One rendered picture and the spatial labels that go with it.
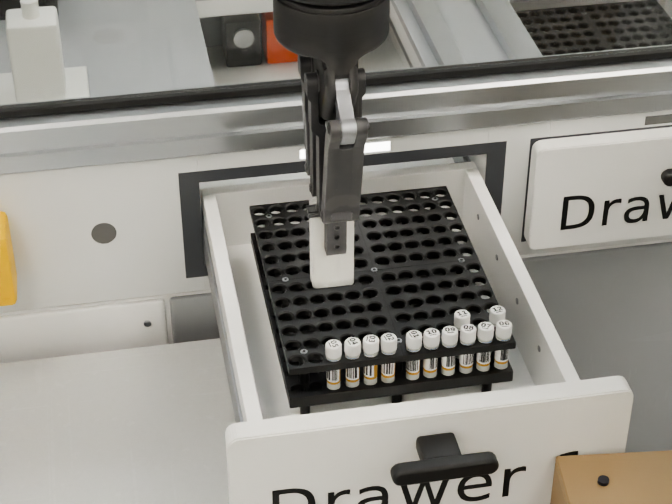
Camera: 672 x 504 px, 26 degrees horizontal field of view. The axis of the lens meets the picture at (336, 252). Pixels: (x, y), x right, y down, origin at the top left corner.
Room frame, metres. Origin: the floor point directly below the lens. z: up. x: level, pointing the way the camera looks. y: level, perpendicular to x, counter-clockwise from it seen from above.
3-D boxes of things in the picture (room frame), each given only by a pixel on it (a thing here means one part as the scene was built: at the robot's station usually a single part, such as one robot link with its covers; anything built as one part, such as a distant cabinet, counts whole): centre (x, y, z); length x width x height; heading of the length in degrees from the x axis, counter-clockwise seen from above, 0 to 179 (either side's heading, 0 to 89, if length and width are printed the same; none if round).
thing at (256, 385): (0.96, -0.03, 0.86); 0.40 x 0.26 x 0.06; 10
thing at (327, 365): (0.86, -0.05, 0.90); 0.18 x 0.02 x 0.01; 100
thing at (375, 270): (0.96, -0.03, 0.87); 0.22 x 0.18 x 0.06; 10
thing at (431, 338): (0.86, -0.07, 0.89); 0.01 x 0.01 x 0.05
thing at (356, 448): (0.76, -0.07, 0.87); 0.29 x 0.02 x 0.11; 100
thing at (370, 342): (0.85, -0.03, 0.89); 0.01 x 0.01 x 0.05
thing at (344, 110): (0.81, 0.00, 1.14); 0.05 x 0.02 x 0.05; 10
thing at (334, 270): (0.84, 0.00, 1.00); 0.03 x 0.01 x 0.07; 100
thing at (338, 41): (0.85, 0.00, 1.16); 0.08 x 0.07 x 0.09; 10
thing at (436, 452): (0.73, -0.07, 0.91); 0.07 x 0.04 x 0.01; 100
